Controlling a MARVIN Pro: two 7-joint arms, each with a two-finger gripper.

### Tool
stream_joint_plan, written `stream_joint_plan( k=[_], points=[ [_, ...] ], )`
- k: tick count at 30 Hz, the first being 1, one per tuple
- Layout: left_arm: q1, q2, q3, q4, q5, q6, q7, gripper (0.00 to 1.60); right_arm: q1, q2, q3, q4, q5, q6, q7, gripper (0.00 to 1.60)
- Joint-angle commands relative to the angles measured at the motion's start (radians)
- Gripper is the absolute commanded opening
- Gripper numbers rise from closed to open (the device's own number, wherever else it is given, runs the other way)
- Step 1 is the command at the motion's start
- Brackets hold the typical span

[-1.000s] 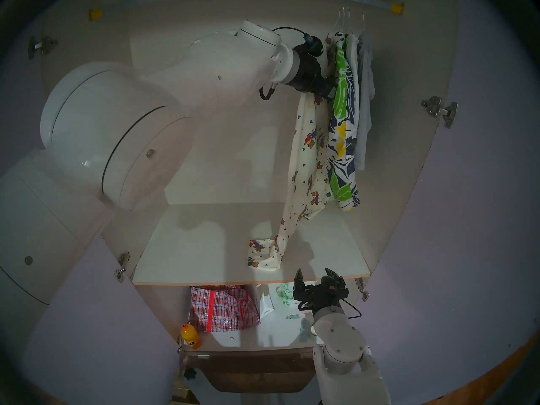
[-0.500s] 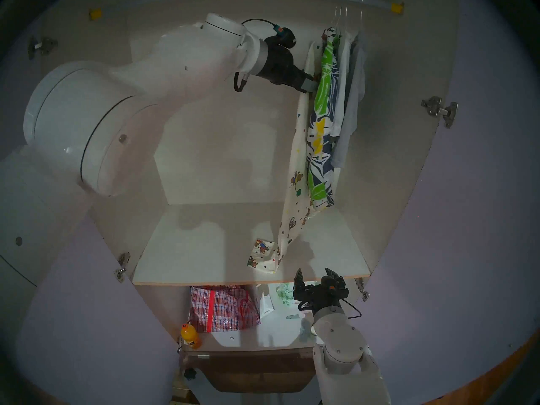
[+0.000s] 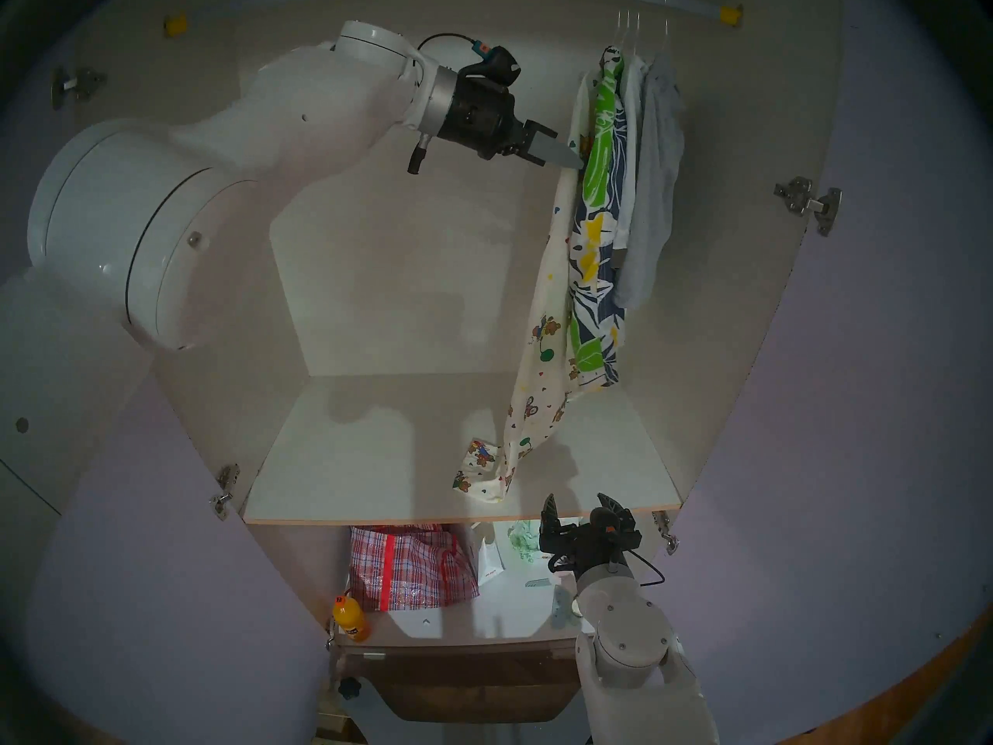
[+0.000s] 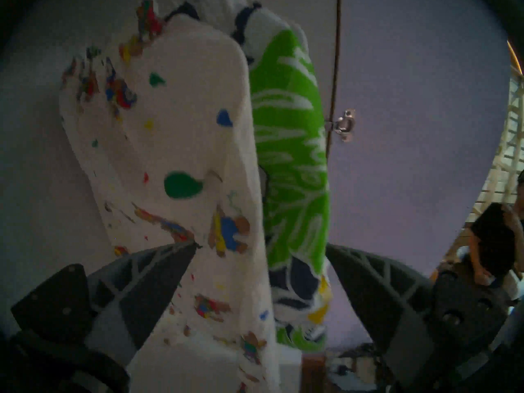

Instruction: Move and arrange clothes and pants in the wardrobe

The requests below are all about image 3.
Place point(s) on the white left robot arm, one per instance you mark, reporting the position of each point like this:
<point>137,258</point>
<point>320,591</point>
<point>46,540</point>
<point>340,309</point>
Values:
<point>233,146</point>

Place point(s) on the teddy bear print pants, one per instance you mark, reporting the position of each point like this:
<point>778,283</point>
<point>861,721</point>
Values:
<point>543,340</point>

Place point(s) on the yellow rail bracket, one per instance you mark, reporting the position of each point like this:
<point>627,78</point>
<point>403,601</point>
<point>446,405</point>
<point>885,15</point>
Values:
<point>731,15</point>
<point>175,25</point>

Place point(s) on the red plaid woven bag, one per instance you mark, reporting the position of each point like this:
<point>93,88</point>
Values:
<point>411,569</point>

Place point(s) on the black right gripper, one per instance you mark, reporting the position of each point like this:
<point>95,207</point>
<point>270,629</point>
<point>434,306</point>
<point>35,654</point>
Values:
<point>582,553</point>

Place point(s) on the green plastic bag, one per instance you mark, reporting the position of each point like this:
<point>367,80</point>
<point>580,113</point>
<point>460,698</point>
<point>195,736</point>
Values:
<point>526,542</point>

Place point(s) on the white long sleeve shirt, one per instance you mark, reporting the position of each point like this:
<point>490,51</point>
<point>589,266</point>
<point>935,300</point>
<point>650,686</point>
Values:
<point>630,169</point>

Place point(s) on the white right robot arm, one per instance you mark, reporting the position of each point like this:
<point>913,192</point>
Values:
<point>628,635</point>

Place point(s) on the grey robot torso frame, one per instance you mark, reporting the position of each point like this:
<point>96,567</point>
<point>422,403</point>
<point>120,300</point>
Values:
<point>465,734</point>

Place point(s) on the grey shirt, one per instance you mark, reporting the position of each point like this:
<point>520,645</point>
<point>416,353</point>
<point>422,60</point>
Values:
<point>659,177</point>

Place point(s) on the metal door hinge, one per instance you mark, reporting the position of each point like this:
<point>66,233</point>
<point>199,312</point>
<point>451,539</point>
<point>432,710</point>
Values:
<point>77,85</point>
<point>225,491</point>
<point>666,530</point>
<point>807,202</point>

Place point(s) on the light blue clear package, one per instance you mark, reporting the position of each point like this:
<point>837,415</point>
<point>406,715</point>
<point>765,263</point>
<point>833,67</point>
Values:
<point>562,605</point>

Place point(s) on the white paper bag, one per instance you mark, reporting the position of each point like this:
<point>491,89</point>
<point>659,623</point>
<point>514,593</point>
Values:
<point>489,561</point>

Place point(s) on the orange bottle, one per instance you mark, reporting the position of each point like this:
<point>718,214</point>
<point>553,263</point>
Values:
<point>351,618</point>

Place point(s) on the green navy floral pants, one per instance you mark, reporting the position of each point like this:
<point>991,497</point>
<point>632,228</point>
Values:
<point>597,231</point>

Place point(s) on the black star knob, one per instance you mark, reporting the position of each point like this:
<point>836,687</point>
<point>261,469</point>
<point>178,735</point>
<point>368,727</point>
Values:
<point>351,688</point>

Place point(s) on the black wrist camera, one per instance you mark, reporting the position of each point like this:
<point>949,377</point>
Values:
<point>613,528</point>
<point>496,64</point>

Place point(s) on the white drawer unit board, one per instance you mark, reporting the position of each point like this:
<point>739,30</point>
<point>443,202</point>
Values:
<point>481,611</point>

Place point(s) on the lavender wardrobe door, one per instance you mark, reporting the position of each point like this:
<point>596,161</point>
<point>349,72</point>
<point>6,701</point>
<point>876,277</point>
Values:
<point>155,635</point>
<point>838,441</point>

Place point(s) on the white wardrobe cabinet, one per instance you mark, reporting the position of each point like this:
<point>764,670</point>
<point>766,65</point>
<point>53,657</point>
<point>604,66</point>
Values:
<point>388,285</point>

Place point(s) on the brown wooden drawer front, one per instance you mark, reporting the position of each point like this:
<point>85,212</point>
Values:
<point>465,681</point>

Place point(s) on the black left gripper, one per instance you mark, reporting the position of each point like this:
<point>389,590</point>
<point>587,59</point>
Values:
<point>481,115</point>

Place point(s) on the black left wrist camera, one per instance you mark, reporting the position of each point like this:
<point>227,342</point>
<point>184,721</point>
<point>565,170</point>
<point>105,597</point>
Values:
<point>496,64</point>

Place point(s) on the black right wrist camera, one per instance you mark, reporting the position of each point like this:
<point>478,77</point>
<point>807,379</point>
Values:
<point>613,528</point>

